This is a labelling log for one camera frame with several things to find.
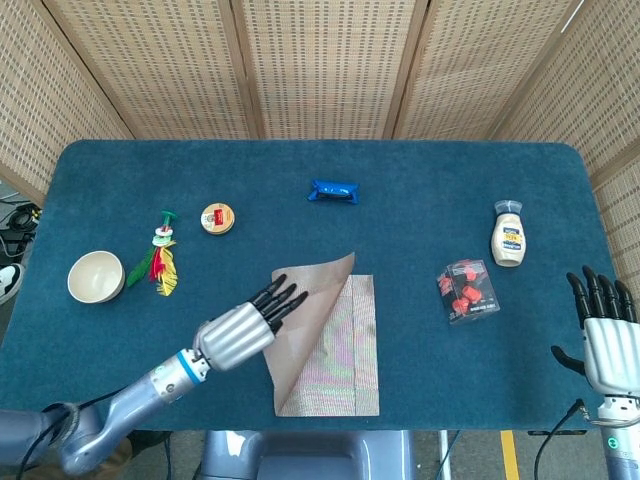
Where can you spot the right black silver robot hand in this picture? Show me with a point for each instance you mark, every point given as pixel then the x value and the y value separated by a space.
pixel 615 360

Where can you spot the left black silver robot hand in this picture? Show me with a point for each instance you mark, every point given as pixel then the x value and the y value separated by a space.
pixel 232 340

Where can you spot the grey woven placemat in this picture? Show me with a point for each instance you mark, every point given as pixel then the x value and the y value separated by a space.
pixel 345 360

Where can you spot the cream bowl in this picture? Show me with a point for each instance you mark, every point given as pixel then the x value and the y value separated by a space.
pixel 95 277

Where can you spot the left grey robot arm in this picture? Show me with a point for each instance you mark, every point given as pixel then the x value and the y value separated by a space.
pixel 135 405

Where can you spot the feather shuttlecock toy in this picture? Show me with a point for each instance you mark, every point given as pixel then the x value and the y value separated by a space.
pixel 161 265

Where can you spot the round tin with label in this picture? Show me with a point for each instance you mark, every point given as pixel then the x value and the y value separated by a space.
pixel 218 218

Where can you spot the grey robot torso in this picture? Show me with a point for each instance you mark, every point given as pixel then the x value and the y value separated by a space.
pixel 310 457

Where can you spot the mayonnaise squeeze bottle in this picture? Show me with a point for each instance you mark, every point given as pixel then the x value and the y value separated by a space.
pixel 509 240

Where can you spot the clear box of red capsules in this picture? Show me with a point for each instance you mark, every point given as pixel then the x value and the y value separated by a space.
pixel 467 292

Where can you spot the blue snack packet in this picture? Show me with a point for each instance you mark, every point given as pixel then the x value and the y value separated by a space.
pixel 332 191

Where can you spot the white table leg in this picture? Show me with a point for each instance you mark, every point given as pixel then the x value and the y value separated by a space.
pixel 445 460

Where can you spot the blue carpet table cover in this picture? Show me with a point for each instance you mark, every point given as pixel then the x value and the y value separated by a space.
pixel 400 225

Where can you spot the white black sneaker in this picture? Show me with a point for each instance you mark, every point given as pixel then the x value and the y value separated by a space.
pixel 9 282

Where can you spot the woven folding screen panel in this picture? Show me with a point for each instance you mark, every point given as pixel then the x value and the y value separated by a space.
pixel 590 100
pixel 30 100
pixel 325 65
pixel 165 65
pixel 475 65

